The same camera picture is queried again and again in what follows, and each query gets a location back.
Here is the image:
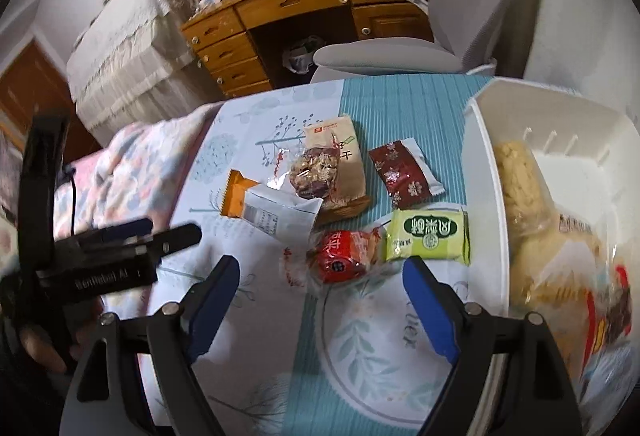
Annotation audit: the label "white plastic bin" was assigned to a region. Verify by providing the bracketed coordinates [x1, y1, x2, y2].
[461, 75, 640, 436]

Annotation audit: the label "green snack packet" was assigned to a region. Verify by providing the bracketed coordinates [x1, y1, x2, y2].
[384, 204, 472, 266]

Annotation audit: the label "white packet with printed text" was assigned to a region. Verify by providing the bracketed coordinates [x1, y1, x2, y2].
[243, 185, 324, 243]

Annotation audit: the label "red round snack packet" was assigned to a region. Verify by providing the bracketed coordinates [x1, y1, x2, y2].
[306, 229, 387, 285]

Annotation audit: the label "pastel floral blanket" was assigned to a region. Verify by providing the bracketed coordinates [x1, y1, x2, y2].
[50, 105, 217, 269]

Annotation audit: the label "white packet with red stripe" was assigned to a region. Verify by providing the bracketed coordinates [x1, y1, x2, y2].
[582, 263, 638, 357]

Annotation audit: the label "beige snack packet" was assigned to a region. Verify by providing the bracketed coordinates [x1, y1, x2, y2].
[304, 113, 372, 223]

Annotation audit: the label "teal and white floral tablecloth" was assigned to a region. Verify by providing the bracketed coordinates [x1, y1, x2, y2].
[100, 73, 503, 436]

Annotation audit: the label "person's left hand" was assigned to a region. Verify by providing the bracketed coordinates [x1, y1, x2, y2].
[19, 322, 82, 373]

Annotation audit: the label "clear packet brown nut snack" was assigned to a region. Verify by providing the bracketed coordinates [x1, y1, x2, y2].
[282, 145, 342, 201]

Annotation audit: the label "plastic trash bag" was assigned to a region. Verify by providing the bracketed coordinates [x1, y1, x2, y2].
[281, 35, 322, 76]

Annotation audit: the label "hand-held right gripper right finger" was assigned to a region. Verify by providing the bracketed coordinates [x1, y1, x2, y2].
[402, 255, 587, 436]

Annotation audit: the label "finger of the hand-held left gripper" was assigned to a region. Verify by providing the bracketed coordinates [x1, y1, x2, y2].
[127, 223, 203, 263]
[75, 217, 154, 251]

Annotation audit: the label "white lace cover cloth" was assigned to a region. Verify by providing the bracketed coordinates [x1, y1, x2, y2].
[66, 0, 217, 148]

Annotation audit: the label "clear tray pale yellow snacks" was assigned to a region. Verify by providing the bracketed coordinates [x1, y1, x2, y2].
[494, 140, 553, 239]

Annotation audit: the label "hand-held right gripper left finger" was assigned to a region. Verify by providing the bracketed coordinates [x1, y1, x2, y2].
[60, 255, 242, 436]

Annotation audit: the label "wooden desk with drawers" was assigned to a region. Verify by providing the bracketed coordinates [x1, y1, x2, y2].
[180, 0, 434, 99]

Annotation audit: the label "dark red snowflake packet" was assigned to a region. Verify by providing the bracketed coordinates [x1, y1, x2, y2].
[368, 137, 446, 210]

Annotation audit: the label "brown wooden door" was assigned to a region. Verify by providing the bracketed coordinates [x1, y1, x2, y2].
[0, 40, 103, 169]

